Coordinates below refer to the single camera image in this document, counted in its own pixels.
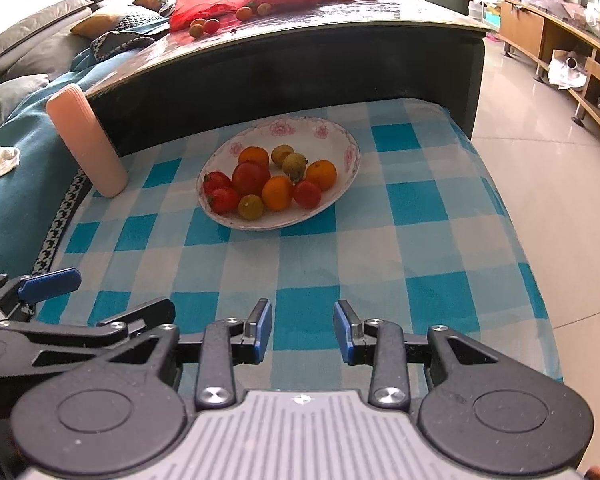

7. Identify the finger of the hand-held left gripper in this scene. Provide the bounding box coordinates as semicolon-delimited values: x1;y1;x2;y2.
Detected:
0;267;82;321
0;298;177;373

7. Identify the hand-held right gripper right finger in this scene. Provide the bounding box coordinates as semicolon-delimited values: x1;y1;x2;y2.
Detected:
333;300;501;409

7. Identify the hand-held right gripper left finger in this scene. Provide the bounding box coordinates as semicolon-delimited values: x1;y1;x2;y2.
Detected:
100;298;274;409

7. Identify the orange mandarin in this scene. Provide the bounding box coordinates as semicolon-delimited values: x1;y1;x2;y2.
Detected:
261;175;294;212
305;159;338;191
238;145;270;167

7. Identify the large red tomato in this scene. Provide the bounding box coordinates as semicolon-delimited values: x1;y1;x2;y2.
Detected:
231;161;272;198

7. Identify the white floral bowl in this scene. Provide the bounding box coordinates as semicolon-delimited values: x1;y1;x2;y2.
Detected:
196;116;361;231

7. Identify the group of spare small fruits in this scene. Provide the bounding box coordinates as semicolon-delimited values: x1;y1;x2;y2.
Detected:
189;0;383;38

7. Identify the teal blanket houndstooth edge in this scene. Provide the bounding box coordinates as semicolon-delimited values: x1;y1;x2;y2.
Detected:
0;45;146;281

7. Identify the blue checkered tablecloth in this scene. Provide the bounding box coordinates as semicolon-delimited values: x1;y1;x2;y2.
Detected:
32;97;563;396

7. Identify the white crumpled cloth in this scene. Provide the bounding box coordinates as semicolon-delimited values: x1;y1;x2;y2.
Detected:
0;146;21;181

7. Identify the pink ribbed cylinder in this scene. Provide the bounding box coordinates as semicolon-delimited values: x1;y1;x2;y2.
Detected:
46;85;129;199

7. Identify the grey sofa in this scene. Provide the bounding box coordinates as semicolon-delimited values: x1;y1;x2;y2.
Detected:
0;0;153;141

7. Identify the patterned blue cushion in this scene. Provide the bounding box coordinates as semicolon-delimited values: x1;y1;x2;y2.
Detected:
91;10;170;60

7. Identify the dark glass-top table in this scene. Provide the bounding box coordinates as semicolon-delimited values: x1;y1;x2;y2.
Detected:
82;0;491;158

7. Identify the tan cushion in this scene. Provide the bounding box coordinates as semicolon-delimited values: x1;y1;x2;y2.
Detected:
70;11;126;38

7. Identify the white crumpled bag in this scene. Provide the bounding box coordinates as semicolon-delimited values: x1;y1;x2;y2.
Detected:
547;49;588;91

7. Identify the white plastic drawer unit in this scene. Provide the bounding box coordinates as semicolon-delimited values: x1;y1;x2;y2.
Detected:
467;0;503;26

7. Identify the wooden television cabinet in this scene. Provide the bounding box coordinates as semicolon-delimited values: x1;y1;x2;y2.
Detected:
497;0;600;148

